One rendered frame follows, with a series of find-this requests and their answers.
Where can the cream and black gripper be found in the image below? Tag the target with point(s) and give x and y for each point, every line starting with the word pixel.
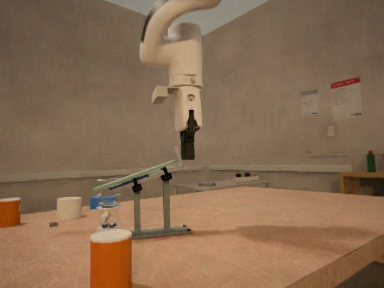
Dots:
pixel 187 112

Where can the clear glass vial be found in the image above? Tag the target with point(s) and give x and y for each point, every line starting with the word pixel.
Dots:
pixel 108 218

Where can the beige cylinder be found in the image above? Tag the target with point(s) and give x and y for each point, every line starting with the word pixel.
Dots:
pixel 68 208

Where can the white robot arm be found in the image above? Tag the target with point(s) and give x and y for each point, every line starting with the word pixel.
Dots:
pixel 181 52

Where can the blue rectangular block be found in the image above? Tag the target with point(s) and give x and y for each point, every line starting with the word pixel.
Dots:
pixel 93 203

